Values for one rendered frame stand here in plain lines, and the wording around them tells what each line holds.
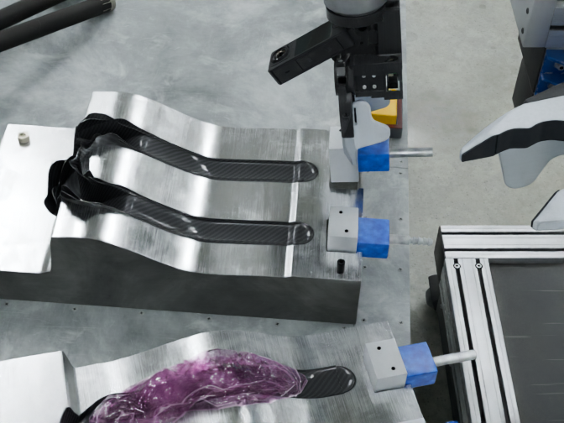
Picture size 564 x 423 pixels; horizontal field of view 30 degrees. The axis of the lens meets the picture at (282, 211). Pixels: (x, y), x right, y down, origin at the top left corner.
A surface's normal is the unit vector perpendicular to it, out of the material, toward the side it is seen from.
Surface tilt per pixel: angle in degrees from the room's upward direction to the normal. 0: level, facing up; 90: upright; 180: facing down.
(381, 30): 82
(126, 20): 0
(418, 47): 0
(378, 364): 0
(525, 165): 86
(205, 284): 90
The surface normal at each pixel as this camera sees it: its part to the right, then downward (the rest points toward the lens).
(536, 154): 0.26, 0.68
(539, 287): 0.03, -0.67
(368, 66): -0.07, 0.64
